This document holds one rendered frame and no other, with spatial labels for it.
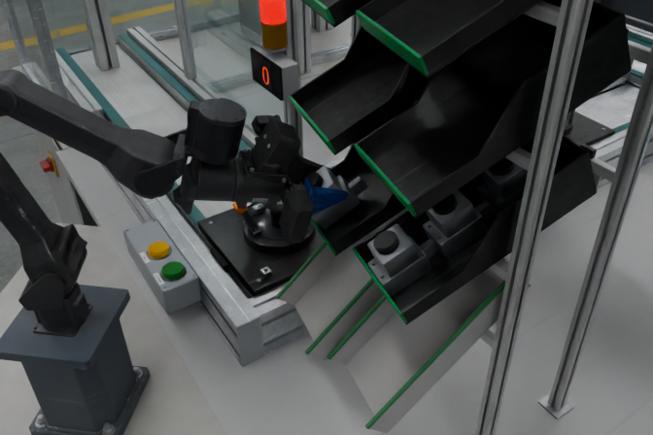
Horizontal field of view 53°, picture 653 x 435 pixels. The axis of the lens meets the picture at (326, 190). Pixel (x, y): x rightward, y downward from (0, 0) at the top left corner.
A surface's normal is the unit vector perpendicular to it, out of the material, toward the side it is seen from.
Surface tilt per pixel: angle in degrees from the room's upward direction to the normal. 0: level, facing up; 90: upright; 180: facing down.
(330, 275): 45
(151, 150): 26
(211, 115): 16
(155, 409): 0
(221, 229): 0
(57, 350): 0
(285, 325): 90
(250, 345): 90
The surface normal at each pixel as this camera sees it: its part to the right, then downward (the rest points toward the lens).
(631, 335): -0.01, -0.82
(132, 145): 0.43, -0.75
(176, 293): 0.55, 0.47
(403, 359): -0.66, -0.41
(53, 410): -0.15, 0.57
